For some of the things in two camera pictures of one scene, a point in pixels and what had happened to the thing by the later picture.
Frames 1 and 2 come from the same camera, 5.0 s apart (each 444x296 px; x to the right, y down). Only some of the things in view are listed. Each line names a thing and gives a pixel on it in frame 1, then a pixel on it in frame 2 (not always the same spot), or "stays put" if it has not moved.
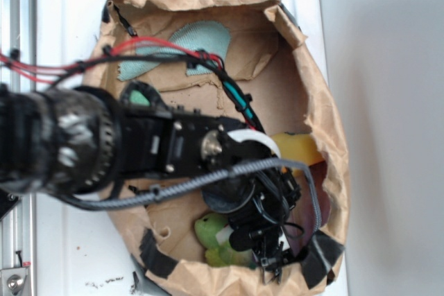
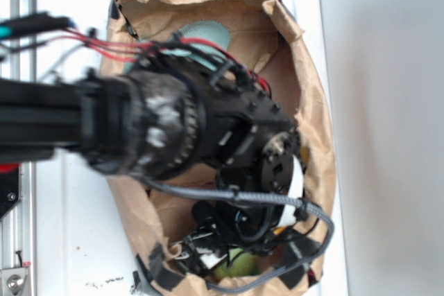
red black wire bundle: x=26 y=67 to x=23 y=32
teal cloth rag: x=201 y=37 stays put
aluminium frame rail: x=19 y=30 stays put
